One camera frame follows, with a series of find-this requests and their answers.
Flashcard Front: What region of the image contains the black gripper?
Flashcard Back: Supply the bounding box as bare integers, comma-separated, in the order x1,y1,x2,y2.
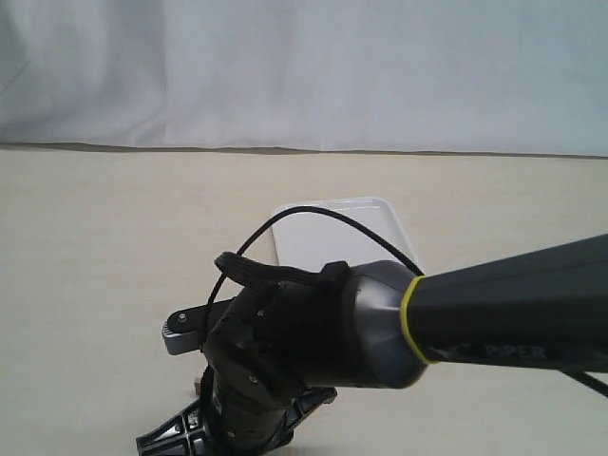
136,367,337,455

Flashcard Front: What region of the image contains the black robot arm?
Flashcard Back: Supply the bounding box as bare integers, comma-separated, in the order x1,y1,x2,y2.
136,236,607,455

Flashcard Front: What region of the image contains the white backdrop curtain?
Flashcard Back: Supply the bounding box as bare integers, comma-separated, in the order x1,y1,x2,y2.
1,1,607,156

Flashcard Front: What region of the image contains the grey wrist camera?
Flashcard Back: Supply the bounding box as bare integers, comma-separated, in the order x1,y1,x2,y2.
161,299,232,355

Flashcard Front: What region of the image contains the black flat ribbon cable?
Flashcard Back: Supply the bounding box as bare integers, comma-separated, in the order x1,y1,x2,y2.
214,252,351,291

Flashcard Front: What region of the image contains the black thin cable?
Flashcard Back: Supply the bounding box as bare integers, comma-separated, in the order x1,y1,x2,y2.
198,208,427,348

